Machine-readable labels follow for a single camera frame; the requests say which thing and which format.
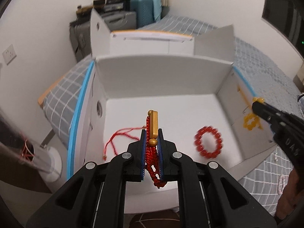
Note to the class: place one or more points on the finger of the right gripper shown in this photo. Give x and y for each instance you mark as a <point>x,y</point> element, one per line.
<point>268,113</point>

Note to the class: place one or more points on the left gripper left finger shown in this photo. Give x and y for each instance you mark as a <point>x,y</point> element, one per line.
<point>136,168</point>

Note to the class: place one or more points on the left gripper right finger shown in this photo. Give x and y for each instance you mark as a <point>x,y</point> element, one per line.
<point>168,169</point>

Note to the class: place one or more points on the red braided cord gold charm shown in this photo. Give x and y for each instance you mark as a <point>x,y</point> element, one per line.
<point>150,160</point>

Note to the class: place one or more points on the grey checked bed sheet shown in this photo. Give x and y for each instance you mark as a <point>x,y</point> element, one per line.
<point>270,83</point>

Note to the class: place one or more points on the blue yellow cardboard shoe box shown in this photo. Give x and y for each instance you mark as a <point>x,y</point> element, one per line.
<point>192,81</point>

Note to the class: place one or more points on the dark window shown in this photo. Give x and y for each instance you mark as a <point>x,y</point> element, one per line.
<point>287,17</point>

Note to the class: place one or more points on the teal suitcase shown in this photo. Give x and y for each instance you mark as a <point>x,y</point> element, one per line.
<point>148,11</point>

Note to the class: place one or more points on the white wall socket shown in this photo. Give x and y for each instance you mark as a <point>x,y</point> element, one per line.
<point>9,54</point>

